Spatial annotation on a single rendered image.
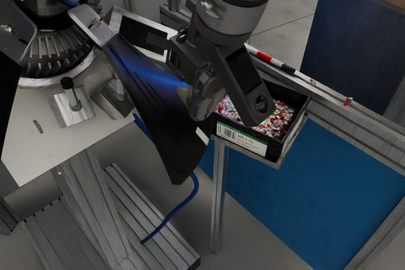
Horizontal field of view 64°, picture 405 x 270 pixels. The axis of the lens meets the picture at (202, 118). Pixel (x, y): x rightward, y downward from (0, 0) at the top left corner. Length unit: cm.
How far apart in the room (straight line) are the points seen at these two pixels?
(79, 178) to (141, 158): 86
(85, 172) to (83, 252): 62
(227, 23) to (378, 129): 49
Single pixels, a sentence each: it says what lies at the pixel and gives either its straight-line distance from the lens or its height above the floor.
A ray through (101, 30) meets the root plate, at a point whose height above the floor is 110.
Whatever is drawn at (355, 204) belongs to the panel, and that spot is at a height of 58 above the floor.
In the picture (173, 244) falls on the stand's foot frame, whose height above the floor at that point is 8.
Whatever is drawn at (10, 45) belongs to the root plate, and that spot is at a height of 112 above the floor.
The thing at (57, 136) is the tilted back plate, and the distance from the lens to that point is 70.
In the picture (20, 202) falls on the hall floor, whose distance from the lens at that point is 178.
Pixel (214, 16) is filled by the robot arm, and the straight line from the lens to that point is 36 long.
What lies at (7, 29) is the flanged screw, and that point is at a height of 114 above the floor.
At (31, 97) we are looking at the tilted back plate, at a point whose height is 94.
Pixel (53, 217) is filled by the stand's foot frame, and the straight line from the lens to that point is 157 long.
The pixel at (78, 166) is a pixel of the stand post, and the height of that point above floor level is 69.
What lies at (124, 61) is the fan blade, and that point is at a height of 108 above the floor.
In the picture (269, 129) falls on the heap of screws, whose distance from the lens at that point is 70.
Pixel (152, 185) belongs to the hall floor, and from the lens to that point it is 163.
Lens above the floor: 135
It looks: 45 degrees down
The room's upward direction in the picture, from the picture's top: straight up
